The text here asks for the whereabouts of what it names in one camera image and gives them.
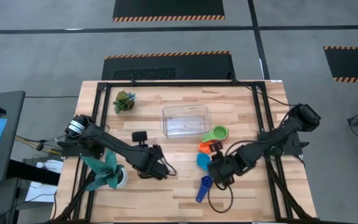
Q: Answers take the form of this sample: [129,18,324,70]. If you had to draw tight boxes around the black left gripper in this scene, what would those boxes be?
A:
[134,145,170,180]

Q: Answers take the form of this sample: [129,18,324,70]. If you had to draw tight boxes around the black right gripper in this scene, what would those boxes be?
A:
[208,151,247,189]

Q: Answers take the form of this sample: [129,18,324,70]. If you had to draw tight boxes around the dark blue measuring cup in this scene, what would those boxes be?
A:
[195,175,214,203]

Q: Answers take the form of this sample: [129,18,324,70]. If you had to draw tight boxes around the light blue measuring cup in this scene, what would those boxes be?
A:
[196,152,213,172]

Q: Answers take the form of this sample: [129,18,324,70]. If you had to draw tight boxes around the orange measuring cup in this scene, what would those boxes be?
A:
[198,140,218,154]

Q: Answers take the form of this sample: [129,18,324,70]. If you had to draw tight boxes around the green measuring cup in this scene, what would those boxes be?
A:
[201,124,230,144]

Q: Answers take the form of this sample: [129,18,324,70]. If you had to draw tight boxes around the clear plastic basket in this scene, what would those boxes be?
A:
[160,104,213,139]

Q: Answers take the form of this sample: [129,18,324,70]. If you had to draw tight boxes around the teal plant in white pot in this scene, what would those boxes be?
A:
[81,148,129,192]

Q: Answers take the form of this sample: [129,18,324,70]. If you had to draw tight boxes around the small potted succulent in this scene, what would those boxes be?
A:
[112,90,137,114]

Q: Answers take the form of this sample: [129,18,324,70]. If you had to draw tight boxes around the black perforated hazard-striped floor mat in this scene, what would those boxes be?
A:
[101,50,236,81]

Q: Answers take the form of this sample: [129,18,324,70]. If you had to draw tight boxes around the white paper sheets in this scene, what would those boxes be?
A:
[25,159,64,203]

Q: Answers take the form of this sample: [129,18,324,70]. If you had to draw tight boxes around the grey desk panel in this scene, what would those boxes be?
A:
[0,90,27,185]

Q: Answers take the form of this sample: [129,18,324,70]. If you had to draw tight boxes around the black looping gripper cable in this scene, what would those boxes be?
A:
[207,182,234,214]

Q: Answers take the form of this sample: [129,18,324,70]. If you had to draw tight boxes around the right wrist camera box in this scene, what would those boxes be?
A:
[209,141,224,153]

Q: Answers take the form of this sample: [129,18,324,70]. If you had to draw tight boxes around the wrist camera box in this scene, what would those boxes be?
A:
[131,130,149,144]
[209,141,224,153]

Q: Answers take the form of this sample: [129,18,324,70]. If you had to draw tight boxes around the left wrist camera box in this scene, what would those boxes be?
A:
[131,130,149,144]

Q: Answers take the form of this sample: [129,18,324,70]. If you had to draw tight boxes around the black aluminium table frame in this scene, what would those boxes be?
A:
[50,80,318,224]

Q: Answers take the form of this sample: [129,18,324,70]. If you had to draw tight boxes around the black cable to right arm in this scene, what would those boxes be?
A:
[228,70,298,108]

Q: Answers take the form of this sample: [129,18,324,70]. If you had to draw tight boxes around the yellow and black cable bundle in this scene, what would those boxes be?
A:
[14,134,63,156]

